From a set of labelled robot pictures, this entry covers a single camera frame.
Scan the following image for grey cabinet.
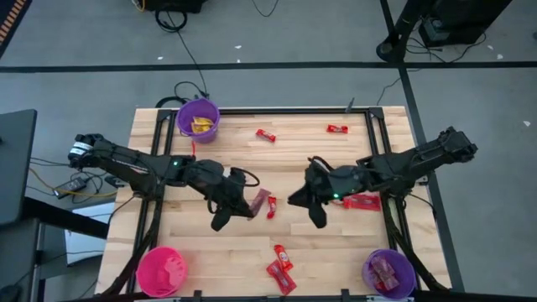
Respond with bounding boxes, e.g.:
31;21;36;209
0;217;45;302

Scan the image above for black equipment case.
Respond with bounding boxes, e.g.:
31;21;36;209
418;0;514;48

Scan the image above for purple monster-face bucket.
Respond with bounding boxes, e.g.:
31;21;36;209
175;97;222;145

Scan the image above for black equipment box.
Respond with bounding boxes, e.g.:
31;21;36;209
142;0;209;13

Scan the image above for black coiled cable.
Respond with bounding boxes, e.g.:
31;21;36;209
154;96;182;109

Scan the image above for yellow floor cable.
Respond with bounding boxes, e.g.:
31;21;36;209
28;166;119;198

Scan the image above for black desk beam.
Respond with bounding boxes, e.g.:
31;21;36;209
23;196;111;240

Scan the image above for purple plastic bucket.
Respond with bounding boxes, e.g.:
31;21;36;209
361;247;416;300

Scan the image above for black aluminium table frame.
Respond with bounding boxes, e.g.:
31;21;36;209
100;107;452;302

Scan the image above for thin black cable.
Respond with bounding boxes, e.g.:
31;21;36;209
376;76;404;107

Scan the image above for black stand with round base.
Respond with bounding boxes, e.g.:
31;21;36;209
375;0;437;64

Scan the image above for dark striped floor mat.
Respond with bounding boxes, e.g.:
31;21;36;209
0;0;34;58

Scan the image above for grey metal bracket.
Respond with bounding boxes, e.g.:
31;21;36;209
104;174;131;189

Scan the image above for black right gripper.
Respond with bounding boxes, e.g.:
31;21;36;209
287;161;370;230

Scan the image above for dark grey desk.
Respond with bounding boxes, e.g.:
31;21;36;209
0;109;38;227

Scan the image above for pink plastic bucket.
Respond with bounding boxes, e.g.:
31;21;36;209
136;246;189;299

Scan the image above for black floor cable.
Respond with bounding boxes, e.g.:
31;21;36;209
154;8;210;97

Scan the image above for white floor panel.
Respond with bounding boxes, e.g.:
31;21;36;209
65;203;117;266

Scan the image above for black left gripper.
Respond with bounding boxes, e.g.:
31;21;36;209
196;159;256;232

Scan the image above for tangled black cables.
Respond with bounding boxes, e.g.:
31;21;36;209
404;31;488;64

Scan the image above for black power adapter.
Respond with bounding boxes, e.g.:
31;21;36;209
52;176;88;200

